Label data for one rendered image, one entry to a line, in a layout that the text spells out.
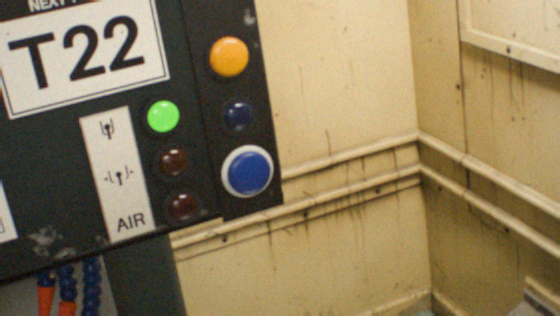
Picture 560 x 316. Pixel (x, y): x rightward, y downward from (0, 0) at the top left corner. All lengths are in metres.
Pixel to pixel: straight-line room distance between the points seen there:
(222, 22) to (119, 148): 0.10
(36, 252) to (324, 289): 1.43
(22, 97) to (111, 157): 0.07
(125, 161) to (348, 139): 1.29
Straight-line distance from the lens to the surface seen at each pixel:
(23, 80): 0.50
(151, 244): 1.31
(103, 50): 0.50
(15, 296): 1.26
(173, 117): 0.51
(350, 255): 1.91
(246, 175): 0.54
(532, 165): 1.54
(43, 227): 0.53
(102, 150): 0.51
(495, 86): 1.57
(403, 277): 2.01
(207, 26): 0.51
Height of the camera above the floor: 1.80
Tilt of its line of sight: 23 degrees down
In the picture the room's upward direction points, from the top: 9 degrees counter-clockwise
